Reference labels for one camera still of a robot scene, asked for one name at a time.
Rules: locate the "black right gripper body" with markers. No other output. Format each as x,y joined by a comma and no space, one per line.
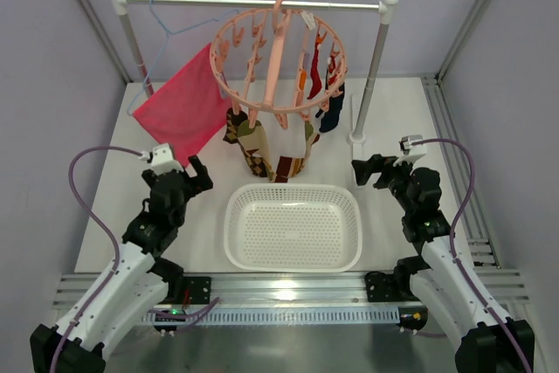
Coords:
383,172

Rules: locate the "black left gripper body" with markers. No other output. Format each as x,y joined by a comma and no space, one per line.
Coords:
182,178

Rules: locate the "brown argyle sock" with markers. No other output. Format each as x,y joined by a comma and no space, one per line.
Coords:
252,143

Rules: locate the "beige striped sock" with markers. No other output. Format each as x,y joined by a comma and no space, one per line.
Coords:
289,167

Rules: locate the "pink round clip hanger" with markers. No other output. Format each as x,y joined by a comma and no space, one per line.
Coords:
271,26

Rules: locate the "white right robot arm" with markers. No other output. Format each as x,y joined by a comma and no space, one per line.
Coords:
484,335

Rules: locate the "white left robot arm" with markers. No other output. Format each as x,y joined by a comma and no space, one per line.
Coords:
136,279

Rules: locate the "navy blue sock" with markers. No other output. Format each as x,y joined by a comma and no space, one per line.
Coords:
329,120

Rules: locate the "pink towel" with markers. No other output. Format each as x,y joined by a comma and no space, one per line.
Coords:
187,110

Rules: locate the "white perforated plastic basket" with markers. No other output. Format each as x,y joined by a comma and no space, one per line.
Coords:
293,228

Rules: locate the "red sock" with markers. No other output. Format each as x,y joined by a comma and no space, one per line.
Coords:
314,73

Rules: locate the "white metal clothes rack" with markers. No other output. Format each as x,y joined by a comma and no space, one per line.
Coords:
385,8

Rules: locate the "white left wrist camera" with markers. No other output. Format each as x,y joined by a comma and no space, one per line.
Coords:
161,159

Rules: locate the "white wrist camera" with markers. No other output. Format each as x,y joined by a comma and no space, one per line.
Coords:
161,159
412,149

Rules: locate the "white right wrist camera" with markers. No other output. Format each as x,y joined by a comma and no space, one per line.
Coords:
412,149

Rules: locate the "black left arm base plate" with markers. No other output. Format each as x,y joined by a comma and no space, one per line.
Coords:
189,290

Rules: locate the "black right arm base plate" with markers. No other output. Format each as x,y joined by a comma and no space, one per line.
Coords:
383,287

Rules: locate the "aluminium front rail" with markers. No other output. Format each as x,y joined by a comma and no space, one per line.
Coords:
247,299

